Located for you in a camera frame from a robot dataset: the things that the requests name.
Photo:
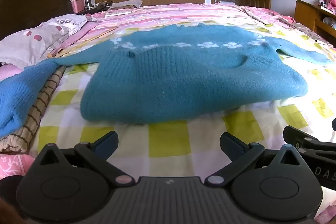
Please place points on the metal thermos flask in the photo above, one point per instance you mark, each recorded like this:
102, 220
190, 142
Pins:
87, 0

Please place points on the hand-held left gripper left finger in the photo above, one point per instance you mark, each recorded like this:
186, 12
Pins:
106, 144

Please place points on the grey patterned cloth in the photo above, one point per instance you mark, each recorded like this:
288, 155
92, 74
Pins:
302, 28

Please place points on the teal knit sweater with flowers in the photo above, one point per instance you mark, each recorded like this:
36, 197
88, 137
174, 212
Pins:
183, 82

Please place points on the red cloth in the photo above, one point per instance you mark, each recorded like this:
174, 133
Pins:
329, 3

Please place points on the pink floral quilt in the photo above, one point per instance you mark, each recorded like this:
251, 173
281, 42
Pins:
265, 15

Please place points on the wooden desk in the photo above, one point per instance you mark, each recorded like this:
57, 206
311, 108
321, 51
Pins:
307, 16

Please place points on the yellow white checked bedsheet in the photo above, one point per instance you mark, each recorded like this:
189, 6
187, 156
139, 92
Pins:
262, 121

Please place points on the light blue knit sweater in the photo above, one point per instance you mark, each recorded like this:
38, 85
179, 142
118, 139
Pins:
18, 98

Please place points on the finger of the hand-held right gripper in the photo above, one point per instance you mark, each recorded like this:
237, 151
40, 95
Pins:
302, 138

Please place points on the grey folded cloth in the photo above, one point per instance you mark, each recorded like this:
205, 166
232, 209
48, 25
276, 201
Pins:
126, 4

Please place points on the pink storage box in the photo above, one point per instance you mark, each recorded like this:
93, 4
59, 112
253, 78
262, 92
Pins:
78, 5

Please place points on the white pillow with pink dots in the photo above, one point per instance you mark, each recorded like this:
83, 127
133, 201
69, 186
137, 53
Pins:
34, 40

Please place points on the pink striped blanket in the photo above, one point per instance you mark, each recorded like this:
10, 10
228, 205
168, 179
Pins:
162, 16

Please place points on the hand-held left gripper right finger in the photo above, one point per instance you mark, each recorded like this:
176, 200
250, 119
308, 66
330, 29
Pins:
231, 144

